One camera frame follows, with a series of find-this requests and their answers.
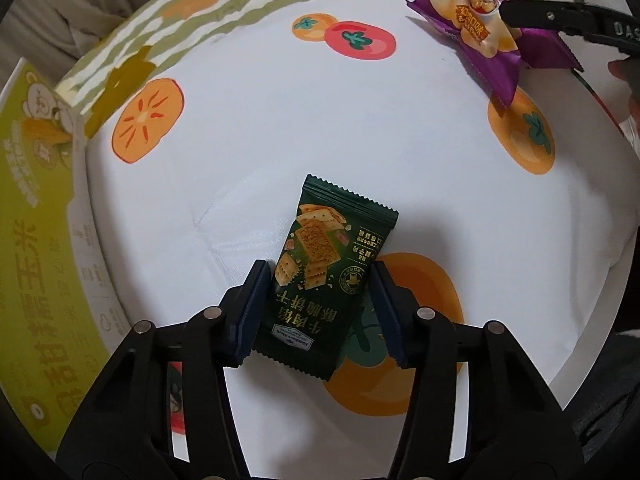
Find grey curtain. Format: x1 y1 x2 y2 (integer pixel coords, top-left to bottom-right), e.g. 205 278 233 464
0 0 201 81

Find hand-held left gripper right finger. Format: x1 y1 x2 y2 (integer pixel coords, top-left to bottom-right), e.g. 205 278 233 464
367 260 583 480

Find purple chip packet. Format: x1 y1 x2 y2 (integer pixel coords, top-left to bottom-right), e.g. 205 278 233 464
406 0 585 109

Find person's right hand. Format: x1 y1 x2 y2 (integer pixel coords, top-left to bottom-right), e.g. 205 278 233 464
607 57 640 151

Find green striped flower blanket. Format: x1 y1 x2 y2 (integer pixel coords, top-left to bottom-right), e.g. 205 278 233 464
52 0 391 141

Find dark green cracker packet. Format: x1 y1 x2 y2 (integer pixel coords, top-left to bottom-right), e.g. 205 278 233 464
250 174 400 382

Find white persimmon print cloth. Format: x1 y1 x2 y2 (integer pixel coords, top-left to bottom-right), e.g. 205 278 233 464
85 0 636 476

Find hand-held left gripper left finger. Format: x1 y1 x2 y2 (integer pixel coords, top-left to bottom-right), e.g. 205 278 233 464
56 259 273 480

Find yellow-green cardboard box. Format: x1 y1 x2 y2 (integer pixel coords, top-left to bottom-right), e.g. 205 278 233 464
0 57 131 456

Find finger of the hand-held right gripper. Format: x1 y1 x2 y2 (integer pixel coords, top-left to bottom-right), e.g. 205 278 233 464
500 0 601 38

